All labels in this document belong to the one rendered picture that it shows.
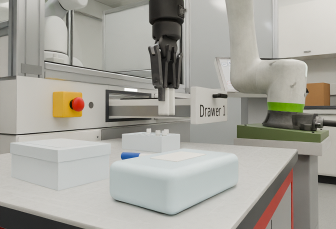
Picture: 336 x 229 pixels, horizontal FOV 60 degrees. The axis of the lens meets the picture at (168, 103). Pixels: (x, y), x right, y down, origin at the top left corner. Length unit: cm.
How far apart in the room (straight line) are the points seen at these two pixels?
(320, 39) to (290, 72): 315
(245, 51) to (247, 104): 77
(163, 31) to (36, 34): 34
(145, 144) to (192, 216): 43
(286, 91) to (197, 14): 200
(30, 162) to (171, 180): 23
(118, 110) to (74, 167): 62
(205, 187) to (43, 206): 17
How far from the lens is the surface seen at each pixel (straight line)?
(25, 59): 83
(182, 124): 152
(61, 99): 84
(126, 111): 99
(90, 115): 97
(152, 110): 93
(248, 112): 187
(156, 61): 72
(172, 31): 75
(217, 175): 35
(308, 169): 106
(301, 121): 110
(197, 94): 85
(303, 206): 109
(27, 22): 85
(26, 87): 82
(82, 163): 42
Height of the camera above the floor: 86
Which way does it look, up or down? 1 degrees up
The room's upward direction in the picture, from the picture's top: straight up
